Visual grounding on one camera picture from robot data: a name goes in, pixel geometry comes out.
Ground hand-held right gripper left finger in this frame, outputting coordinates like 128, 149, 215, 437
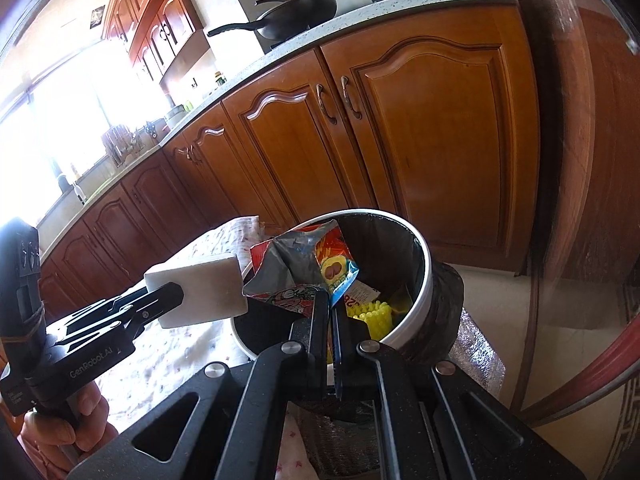
65, 290, 331, 480

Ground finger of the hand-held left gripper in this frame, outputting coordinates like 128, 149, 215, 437
117, 282, 185, 341
49, 287, 151, 333

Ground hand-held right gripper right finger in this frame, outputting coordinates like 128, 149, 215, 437
330, 305, 586, 480

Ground yellow foam fruit net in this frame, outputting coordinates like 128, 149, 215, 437
345, 297, 416, 341

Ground pale foil wrapper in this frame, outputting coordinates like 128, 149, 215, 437
342, 282, 381, 311

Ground white foam block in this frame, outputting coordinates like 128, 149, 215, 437
144, 252, 249, 330

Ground white round trash bin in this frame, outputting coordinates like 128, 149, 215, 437
229, 208, 434, 366

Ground red snack bag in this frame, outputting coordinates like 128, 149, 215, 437
242, 220, 361, 311

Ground black trash bag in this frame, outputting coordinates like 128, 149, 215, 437
290, 212, 465, 423

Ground person's left hand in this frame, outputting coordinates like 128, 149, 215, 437
20, 382, 111, 467

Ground white printed tablecloth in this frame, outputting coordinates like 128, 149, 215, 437
95, 215, 311, 480

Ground metal dish rack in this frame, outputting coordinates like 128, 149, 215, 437
102, 124, 146, 166

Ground kitchen window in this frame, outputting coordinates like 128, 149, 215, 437
0, 45, 171, 241

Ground wooden base cabinets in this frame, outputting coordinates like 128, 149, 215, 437
37, 0, 543, 321

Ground wooden upper cabinets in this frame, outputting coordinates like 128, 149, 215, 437
102, 0, 211, 83

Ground wooden glass door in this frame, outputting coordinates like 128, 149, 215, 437
520, 0, 640, 426

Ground black wok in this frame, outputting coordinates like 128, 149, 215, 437
206, 0, 338, 42

